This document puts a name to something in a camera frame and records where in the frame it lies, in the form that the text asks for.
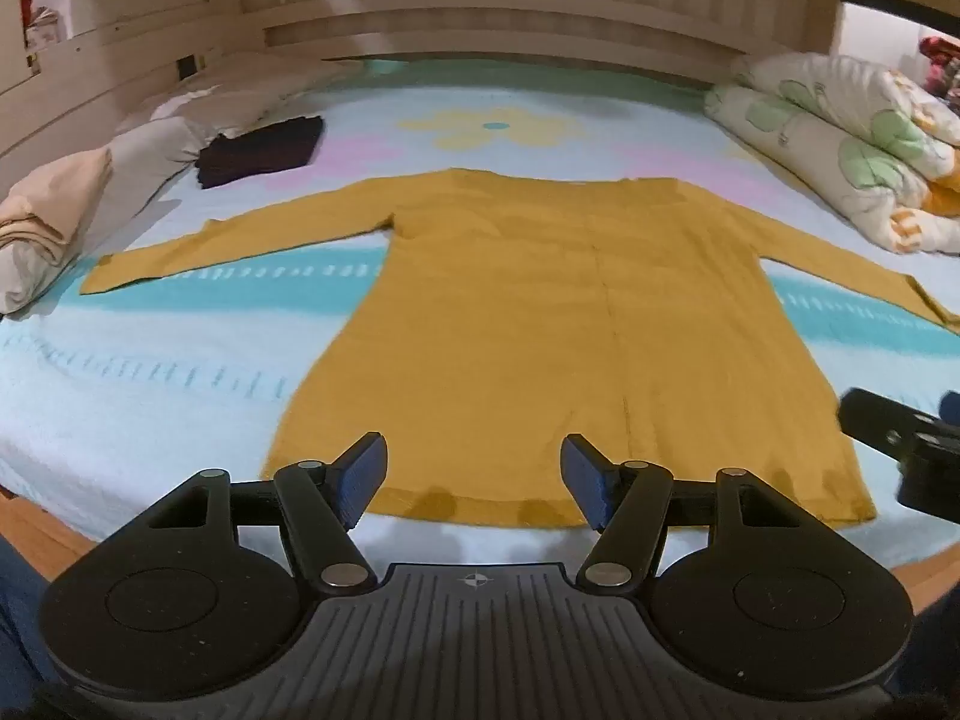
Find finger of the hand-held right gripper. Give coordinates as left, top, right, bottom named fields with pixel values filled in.
left=836, top=388, right=960, bottom=518

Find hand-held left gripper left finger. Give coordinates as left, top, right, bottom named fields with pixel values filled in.
left=139, top=431, right=389, bottom=595

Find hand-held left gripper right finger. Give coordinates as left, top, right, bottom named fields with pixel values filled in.
left=561, top=433, right=816, bottom=595

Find yellow long-sleeved shirt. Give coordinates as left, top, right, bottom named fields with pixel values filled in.
left=79, top=169, right=960, bottom=530

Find flower-print bed sheet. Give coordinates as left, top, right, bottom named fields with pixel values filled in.
left=0, top=56, right=960, bottom=586

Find floral folded quilt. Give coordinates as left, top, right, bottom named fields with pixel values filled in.
left=703, top=52, right=960, bottom=256

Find dark folded cloth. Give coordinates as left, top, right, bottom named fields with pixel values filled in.
left=196, top=116, right=325, bottom=190

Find colourful shelf clutter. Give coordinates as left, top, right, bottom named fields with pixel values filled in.
left=916, top=34, right=960, bottom=104
left=19, top=0, right=65, bottom=55

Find person's blue jeans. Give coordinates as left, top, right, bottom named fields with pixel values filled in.
left=0, top=536, right=57, bottom=698

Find pale grey pillow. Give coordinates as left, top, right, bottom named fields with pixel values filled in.
left=75, top=114, right=222, bottom=245

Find beige pillow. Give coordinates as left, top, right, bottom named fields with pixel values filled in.
left=0, top=146, right=115, bottom=316

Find cream pillow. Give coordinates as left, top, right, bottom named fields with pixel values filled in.
left=146, top=52, right=362, bottom=142

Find wooden bed frame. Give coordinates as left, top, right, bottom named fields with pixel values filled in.
left=0, top=493, right=102, bottom=582

